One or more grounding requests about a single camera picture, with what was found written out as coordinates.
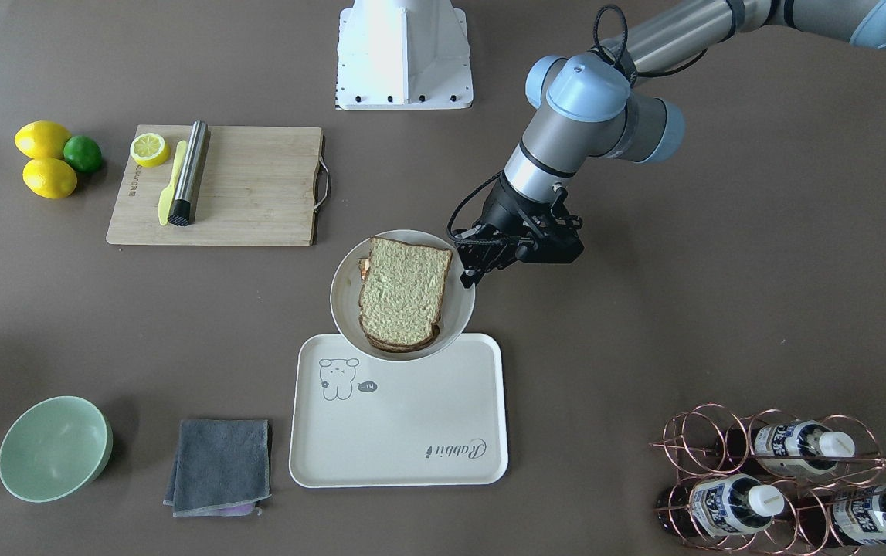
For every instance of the yellow lemon lower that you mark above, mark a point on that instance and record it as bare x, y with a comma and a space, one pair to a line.
50, 178

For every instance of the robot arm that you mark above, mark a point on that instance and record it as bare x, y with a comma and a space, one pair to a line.
587, 107

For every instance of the copper wire bottle rack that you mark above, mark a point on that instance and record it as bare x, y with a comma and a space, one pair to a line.
773, 483

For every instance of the green lime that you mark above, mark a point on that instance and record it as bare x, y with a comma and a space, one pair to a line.
83, 154

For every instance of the yellow lemon upper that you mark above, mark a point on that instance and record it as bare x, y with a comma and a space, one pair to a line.
42, 139

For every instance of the grey folded cloth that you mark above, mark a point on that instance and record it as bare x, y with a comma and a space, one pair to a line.
221, 468

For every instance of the white round plate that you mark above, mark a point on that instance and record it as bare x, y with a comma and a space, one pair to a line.
455, 312

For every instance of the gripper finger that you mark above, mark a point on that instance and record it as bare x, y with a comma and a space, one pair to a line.
480, 260

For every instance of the bread slice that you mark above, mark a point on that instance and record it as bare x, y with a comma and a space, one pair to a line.
364, 265
401, 296

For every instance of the cream rabbit tray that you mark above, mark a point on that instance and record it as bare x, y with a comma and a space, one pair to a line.
361, 422

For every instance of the dark bottle upper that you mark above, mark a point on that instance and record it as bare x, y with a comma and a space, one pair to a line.
804, 449

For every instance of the dark bottle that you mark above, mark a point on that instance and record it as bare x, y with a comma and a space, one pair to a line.
850, 518
804, 449
733, 505

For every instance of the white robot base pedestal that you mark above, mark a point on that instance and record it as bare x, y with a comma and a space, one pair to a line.
403, 55

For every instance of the wooden cutting board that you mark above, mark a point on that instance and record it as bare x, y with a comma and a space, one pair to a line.
258, 187

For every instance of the half lemon slice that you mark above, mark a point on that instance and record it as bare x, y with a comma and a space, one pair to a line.
149, 150

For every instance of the mint green bowl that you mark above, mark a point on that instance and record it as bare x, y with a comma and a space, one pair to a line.
55, 448

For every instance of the yellow lemon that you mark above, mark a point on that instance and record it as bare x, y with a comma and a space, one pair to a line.
50, 178
42, 139

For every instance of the bread slice on plate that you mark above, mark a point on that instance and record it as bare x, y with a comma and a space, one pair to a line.
364, 265

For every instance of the yellow plastic knife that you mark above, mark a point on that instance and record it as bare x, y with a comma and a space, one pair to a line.
167, 195

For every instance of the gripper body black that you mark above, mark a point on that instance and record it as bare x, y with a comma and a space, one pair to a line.
503, 210

